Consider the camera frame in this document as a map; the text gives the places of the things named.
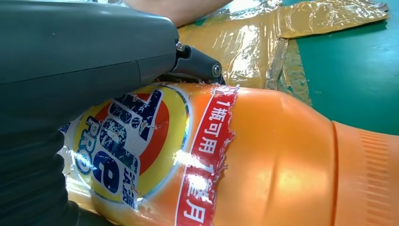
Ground orange detergent bottle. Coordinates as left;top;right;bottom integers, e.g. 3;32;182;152
57;81;399;226

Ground yellow taped cardboard mat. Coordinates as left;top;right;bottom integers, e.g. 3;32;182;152
177;0;390;107

